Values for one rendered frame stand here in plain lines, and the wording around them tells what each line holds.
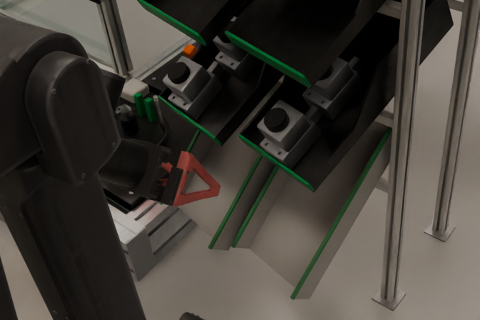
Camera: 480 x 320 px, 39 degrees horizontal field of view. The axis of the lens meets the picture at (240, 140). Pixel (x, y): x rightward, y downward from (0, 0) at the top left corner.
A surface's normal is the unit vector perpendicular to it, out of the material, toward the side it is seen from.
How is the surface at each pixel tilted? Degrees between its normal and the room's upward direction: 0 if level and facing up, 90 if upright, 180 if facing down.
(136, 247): 90
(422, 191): 0
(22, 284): 0
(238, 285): 0
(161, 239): 90
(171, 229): 90
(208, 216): 45
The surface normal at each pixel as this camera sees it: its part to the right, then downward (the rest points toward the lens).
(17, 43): -0.19, -0.61
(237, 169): -0.60, -0.18
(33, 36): -0.04, -0.80
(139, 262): 0.77, 0.37
